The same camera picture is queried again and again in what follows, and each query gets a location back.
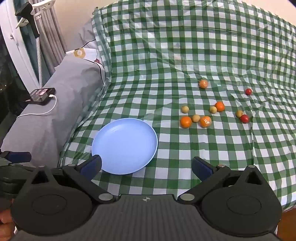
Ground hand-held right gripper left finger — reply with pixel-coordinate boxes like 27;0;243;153
31;155;116;205

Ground white striped pole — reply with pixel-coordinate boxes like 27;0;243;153
35;37;45;88

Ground grey curtain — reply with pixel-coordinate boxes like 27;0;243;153
31;0;68;77

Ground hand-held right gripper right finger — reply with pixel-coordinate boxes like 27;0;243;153
178;156;265;205

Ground black clamp handle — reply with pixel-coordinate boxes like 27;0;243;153
15;2;40;39

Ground black phone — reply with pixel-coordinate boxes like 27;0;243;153
22;87;56;106

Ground blue plastic plate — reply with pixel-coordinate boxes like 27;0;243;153
91;118;159;175

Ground white plastic hanger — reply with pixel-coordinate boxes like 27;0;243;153
16;0;56;29

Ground green checked tablecloth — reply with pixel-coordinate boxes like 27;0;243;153
57;0;296;212

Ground white floral pillow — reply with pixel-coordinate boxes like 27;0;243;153
66;39;102;68

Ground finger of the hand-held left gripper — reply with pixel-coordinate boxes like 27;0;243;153
0;151;32;163

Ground white window frame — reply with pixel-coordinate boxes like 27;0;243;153
0;0;40;89

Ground white charging cable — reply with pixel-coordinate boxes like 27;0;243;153
16;94;57;120

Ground person's left hand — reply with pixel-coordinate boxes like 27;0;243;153
0;210;16;241

